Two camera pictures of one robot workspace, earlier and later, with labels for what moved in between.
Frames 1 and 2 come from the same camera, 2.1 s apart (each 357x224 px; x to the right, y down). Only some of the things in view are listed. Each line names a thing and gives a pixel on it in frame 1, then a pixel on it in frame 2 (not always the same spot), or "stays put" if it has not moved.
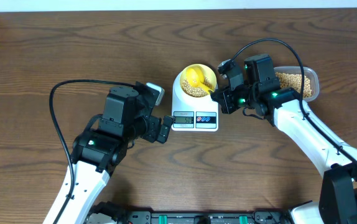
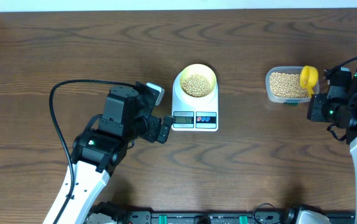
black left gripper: x=152 y=124 stays put
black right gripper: x=224 y=100 to x=315 y=112
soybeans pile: x=294 y=81 stays put
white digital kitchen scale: x=193 y=114 stays put
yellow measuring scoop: x=196 y=77 to x=308 y=77
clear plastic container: x=290 y=77 stays put
